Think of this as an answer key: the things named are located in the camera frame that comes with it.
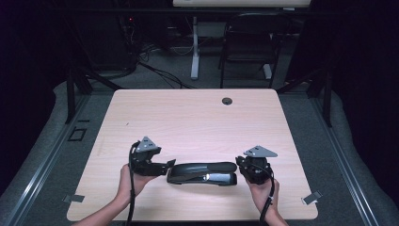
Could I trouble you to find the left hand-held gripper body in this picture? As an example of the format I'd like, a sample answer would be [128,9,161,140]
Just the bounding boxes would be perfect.
[129,136,168,177]

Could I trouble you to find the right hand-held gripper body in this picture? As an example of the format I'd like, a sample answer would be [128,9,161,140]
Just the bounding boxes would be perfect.
[235,145,279,186]

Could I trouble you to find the black stapler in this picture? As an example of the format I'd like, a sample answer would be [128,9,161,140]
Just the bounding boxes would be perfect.
[166,161,238,186]

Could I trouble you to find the person's right hand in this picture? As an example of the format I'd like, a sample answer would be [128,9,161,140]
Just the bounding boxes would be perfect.
[245,177,280,212]

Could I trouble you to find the person's left hand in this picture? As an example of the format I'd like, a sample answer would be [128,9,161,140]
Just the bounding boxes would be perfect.
[116,164,158,202]

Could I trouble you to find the grey tape piece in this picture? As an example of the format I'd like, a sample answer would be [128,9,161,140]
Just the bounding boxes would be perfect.
[62,194,86,204]
[301,190,324,205]

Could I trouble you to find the black tape square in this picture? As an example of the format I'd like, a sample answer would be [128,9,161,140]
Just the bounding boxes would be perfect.
[67,126,88,142]

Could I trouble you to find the black metal stand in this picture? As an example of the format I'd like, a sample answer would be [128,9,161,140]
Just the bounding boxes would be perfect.
[64,67,123,125]
[276,67,333,128]

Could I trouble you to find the black folding chair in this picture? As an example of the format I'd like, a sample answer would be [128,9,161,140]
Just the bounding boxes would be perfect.
[218,12,291,89]

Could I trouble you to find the black equipment cabinet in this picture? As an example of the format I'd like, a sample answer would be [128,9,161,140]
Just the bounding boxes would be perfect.
[72,12,137,72]

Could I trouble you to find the white desk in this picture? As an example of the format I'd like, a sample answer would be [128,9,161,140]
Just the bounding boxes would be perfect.
[172,0,311,81]

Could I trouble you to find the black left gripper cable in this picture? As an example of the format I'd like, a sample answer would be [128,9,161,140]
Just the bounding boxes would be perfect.
[125,140,141,226]

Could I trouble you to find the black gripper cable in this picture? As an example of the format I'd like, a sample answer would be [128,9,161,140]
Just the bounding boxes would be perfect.
[125,140,141,226]
[250,163,277,226]

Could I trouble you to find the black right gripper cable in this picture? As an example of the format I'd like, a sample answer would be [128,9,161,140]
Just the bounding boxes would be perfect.
[250,163,277,226]

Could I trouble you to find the grey metal floor rail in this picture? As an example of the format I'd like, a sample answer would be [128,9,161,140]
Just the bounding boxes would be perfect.
[309,93,381,226]
[0,93,92,226]

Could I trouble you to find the black floor cables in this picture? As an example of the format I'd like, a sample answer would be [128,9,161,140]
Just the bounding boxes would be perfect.
[137,60,196,90]

